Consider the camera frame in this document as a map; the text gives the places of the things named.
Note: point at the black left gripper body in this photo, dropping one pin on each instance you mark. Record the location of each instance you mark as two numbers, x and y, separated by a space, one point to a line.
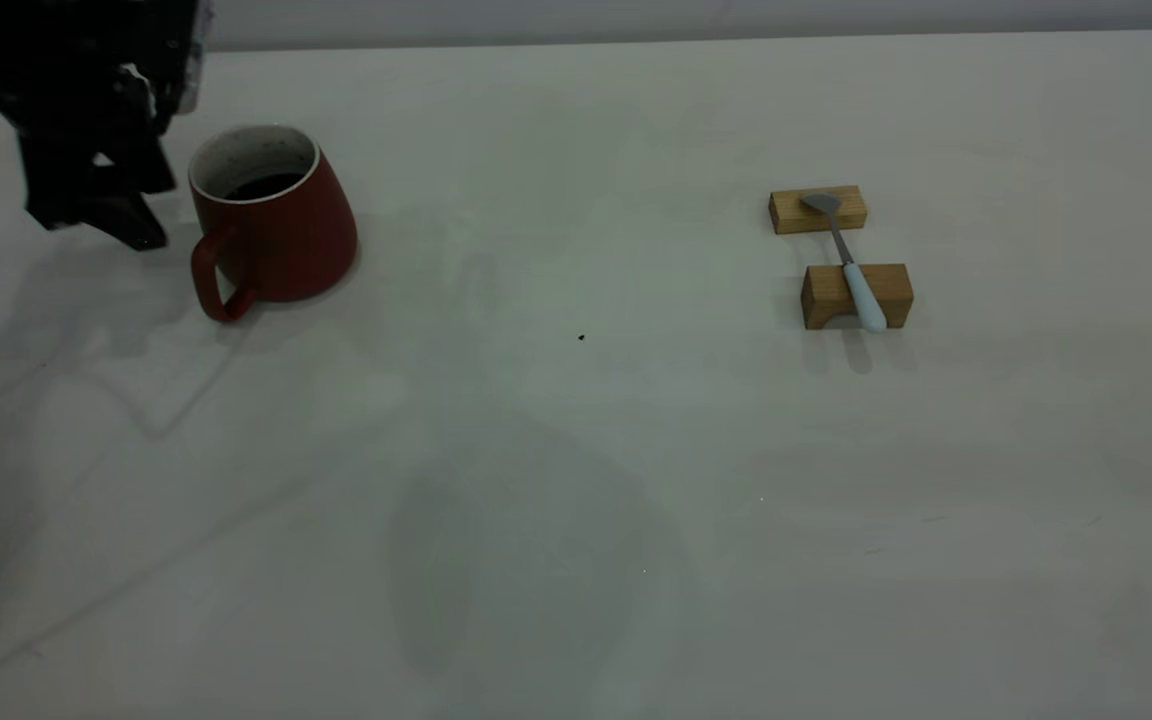
56 70

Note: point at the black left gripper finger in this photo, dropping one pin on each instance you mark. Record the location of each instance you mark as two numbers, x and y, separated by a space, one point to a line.
141 165
76 190

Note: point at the red ceramic mug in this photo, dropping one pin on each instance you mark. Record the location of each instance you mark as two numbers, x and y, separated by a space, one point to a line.
286 240

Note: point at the flat rectangular wooden block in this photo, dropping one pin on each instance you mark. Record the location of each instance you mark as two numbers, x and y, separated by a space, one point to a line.
786 212

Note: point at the arched wooden block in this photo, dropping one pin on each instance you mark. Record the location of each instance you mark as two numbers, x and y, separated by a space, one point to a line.
896 295

